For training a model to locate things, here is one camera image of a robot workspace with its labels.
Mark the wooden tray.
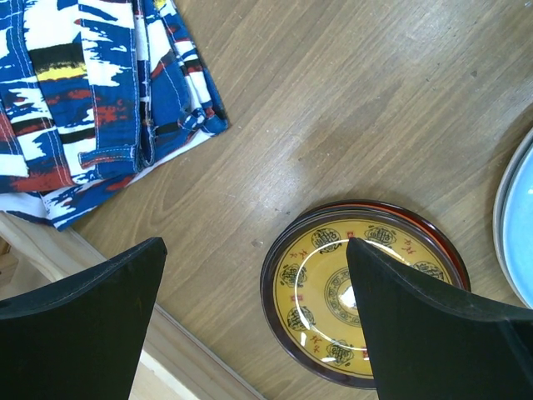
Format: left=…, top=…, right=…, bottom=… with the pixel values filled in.
left=1, top=214, right=259, bottom=399

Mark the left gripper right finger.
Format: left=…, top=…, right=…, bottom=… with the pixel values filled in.
left=346, top=238, right=532, bottom=399

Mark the yellow patterned lacquer plate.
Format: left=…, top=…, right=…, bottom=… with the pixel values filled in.
left=260, top=199, right=471, bottom=390

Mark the blue patterned cloth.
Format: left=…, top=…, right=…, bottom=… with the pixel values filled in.
left=1, top=1, right=228, bottom=230

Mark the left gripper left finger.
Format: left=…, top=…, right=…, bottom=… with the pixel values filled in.
left=1, top=237, right=167, bottom=399

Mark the blue and cream plate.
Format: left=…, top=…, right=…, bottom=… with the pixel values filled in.
left=492, top=132, right=532, bottom=308

